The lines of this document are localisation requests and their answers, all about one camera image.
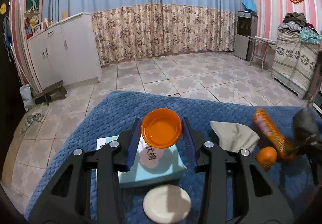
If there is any dark grey bag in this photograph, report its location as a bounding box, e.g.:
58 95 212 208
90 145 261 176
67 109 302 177
293 107 319 143

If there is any pile of clothes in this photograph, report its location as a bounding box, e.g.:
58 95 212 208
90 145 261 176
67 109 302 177
278 12 321 45

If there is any small folding table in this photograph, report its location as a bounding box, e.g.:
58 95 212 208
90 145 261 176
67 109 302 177
248 36 277 71

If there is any orange tangerine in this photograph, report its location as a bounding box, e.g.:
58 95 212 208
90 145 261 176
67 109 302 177
255 147 277 171

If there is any blue and floral curtain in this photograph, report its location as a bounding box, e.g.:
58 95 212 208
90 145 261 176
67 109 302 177
42 0 240 65

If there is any blue textured rug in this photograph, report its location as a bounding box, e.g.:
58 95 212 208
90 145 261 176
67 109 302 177
26 91 321 223

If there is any patterned covered cabinet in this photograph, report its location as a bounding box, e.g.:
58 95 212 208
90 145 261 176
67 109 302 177
271 31 321 99

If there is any rag on floor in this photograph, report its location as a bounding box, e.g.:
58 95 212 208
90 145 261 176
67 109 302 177
20 111 45 134

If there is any blue bag on dispenser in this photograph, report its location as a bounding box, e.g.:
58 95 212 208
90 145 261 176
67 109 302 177
241 0 257 14

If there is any orange snack wrapper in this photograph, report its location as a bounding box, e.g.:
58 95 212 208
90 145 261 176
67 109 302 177
254 108 295 160

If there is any small wooden stool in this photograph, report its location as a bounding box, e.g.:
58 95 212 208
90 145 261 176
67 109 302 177
34 80 67 106

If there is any light blue tissue box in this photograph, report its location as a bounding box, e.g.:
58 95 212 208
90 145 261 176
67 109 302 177
95 134 188 189

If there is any orange plastic bowl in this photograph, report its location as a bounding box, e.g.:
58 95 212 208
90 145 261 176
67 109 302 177
141 108 182 149

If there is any white cabinet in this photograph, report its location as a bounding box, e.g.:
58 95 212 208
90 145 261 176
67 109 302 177
27 12 102 92

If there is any beige folded cloth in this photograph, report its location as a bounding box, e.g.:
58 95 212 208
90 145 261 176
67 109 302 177
210 121 260 153

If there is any grey water dispenser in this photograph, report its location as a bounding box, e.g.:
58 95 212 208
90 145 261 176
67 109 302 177
234 11 258 60

